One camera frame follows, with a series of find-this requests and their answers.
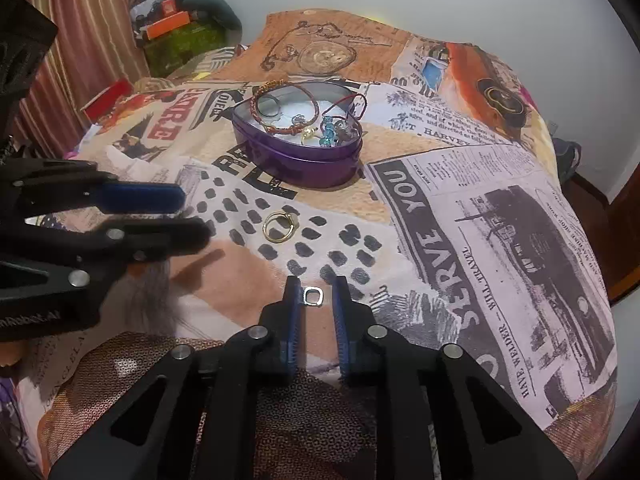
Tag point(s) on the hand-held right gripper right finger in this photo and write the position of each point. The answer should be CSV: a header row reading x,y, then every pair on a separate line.
x,y
341,320

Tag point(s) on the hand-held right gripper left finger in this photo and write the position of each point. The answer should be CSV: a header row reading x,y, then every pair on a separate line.
x,y
295,330

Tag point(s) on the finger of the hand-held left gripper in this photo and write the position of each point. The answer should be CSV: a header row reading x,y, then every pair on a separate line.
x,y
145,197
165,237

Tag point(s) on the purple heart-shaped tin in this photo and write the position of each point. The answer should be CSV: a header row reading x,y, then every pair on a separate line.
x,y
300,165

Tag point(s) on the small silver earring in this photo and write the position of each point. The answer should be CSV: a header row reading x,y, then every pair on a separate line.
x,y
298,120

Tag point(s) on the gold charm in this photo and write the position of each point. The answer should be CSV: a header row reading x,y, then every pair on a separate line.
x,y
308,134

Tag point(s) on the red box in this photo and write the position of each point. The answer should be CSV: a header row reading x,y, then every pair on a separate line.
x,y
105,100

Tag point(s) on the printed blanket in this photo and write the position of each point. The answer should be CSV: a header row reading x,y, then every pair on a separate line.
x,y
450,270

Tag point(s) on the long orange box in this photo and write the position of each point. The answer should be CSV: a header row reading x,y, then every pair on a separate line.
x,y
167,25

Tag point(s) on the striped red curtain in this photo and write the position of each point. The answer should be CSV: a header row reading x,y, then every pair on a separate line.
x,y
85,25

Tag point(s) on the small orange box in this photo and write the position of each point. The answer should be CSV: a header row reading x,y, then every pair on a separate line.
x,y
168,6

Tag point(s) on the dark green cloth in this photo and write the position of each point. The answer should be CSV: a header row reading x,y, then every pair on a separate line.
x,y
215,12

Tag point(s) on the dark backpack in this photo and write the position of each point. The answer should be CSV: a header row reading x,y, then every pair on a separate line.
x,y
567,160

